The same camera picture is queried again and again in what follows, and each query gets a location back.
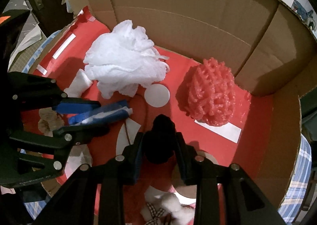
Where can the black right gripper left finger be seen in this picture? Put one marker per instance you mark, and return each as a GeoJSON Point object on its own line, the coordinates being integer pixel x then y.
{"type": "Point", "coordinates": [74, 202]}

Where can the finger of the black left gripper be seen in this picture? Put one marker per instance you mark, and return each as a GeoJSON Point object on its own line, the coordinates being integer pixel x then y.
{"type": "Point", "coordinates": [81, 134]}
{"type": "Point", "coordinates": [72, 105]}

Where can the blue white cloth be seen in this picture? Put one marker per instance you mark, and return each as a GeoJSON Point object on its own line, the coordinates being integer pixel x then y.
{"type": "Point", "coordinates": [104, 114]}

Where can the white fluffy bunny toy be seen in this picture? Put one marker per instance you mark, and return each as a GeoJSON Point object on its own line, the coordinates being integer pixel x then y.
{"type": "Point", "coordinates": [165, 208]}

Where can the white tissue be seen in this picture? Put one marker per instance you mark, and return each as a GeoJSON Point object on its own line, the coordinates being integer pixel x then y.
{"type": "Point", "coordinates": [79, 155]}

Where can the blue plaid tablecloth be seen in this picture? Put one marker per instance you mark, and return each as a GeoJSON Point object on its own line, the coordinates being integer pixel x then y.
{"type": "Point", "coordinates": [292, 201]}

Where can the white sock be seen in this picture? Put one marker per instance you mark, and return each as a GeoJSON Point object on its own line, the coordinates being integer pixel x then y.
{"type": "Point", "coordinates": [79, 85]}

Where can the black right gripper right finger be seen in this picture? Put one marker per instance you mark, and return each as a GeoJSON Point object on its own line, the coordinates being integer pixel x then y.
{"type": "Point", "coordinates": [222, 190]}

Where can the beige floral scrunchie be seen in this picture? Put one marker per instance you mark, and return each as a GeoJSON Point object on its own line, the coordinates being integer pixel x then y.
{"type": "Point", "coordinates": [50, 121]}

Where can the cardboard box with red lining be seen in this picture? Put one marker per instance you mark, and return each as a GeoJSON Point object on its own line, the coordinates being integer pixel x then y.
{"type": "Point", "coordinates": [271, 52]}

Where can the red mesh bath pouf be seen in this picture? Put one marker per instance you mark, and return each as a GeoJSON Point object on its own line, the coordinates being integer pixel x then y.
{"type": "Point", "coordinates": [211, 93]}

